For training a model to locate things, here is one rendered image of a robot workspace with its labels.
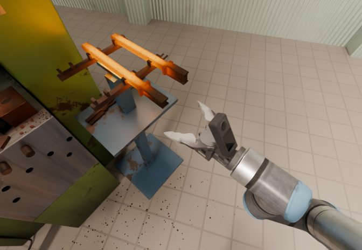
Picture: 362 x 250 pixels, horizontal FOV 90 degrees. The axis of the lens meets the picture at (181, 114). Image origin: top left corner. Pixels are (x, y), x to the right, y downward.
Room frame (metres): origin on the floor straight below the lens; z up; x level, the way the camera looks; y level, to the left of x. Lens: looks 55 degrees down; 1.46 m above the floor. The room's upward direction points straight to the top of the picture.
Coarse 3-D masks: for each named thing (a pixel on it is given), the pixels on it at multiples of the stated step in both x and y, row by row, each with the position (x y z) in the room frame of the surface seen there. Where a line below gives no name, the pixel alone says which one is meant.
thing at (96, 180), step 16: (96, 176) 0.32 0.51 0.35; (112, 176) 0.37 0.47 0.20; (64, 192) 0.21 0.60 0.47; (80, 192) 0.23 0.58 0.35; (96, 192) 0.27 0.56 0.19; (48, 208) 0.14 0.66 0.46; (64, 208) 0.15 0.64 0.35; (80, 208) 0.17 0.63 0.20; (96, 208) 0.20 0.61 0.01; (64, 224) 0.09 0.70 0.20; (80, 224) 0.10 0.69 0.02
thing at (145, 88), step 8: (88, 48) 0.61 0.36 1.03; (96, 48) 0.61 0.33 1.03; (96, 56) 0.57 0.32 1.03; (104, 56) 0.57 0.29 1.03; (104, 64) 0.54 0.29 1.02; (112, 64) 0.52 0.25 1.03; (120, 72) 0.48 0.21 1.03; (128, 72) 0.48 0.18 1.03; (128, 80) 0.44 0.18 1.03; (136, 80) 0.44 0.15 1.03; (136, 88) 0.42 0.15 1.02; (144, 88) 0.40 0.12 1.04; (152, 88) 0.40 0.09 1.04; (152, 96) 0.37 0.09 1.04; (160, 96) 0.36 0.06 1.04; (160, 104) 0.35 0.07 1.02
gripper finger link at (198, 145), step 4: (196, 140) 0.22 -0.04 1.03; (188, 144) 0.21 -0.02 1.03; (192, 144) 0.21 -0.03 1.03; (196, 144) 0.21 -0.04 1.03; (200, 144) 0.21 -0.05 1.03; (204, 144) 0.21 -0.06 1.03; (192, 148) 0.20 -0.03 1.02; (196, 148) 0.20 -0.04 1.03; (200, 148) 0.20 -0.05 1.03; (204, 148) 0.20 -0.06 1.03
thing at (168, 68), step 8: (120, 40) 0.67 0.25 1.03; (128, 40) 0.67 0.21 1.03; (128, 48) 0.63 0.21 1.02; (136, 48) 0.61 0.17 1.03; (144, 56) 0.57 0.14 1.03; (152, 56) 0.57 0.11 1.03; (152, 64) 0.55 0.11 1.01; (160, 64) 0.52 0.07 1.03; (168, 64) 0.51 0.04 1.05; (168, 72) 0.51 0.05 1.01; (176, 72) 0.48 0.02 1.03; (184, 72) 0.47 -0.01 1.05; (176, 80) 0.47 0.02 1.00; (184, 80) 0.46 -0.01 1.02
